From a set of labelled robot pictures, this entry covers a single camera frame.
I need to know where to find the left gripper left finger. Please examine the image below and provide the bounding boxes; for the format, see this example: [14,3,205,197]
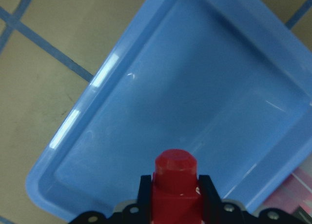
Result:
[137,175,152,214]

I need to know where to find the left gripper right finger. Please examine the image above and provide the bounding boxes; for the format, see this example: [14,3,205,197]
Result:
[198,175,221,214]

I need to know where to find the red block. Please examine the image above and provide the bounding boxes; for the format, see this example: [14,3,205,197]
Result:
[151,149,202,224]

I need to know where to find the clear plastic storage box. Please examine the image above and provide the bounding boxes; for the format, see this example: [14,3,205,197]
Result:
[253,155,312,224]

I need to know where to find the blue plastic tray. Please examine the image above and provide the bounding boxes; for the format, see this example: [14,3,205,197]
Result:
[25,0,312,221]

